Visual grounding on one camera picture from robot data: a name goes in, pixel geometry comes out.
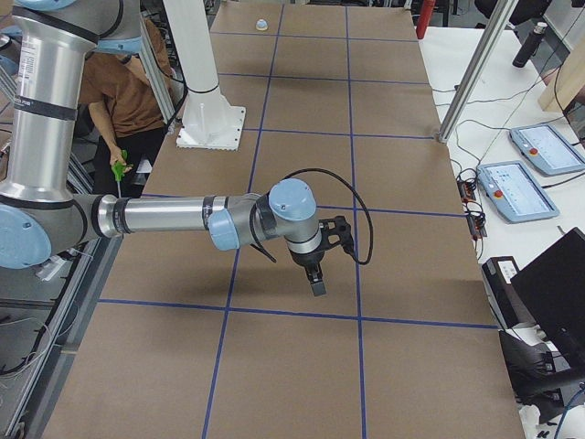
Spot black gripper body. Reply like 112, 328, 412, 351
291, 251, 323, 274

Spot blue white call bell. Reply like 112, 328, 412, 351
255, 18, 269, 31

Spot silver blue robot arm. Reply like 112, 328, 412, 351
1, 1, 325, 295

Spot orange black electronics board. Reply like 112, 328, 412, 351
457, 179, 487, 241

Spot white pillar with base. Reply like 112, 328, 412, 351
164, 0, 246, 151

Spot black box with label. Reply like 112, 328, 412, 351
482, 256, 536, 328

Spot near teach pendant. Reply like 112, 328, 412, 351
477, 161, 559, 223

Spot teach pendant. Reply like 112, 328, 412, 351
477, 161, 559, 223
509, 123, 584, 176

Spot black monitor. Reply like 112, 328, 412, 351
511, 227, 584, 367

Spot person in brown shirt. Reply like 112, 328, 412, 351
80, 17, 175, 198

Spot far teach pendant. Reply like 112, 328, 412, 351
509, 123, 584, 176

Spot red bottle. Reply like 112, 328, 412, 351
415, 0, 436, 40

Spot black water bottle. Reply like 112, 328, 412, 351
512, 21, 548, 68

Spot wooden board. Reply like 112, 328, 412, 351
538, 38, 584, 112

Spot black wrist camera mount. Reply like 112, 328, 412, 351
319, 216, 355, 256

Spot black camera cable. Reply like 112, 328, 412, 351
278, 167, 377, 266

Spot green handled grabber tool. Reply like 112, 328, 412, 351
111, 150, 133, 198

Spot aluminium frame post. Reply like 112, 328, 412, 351
437, 0, 518, 144

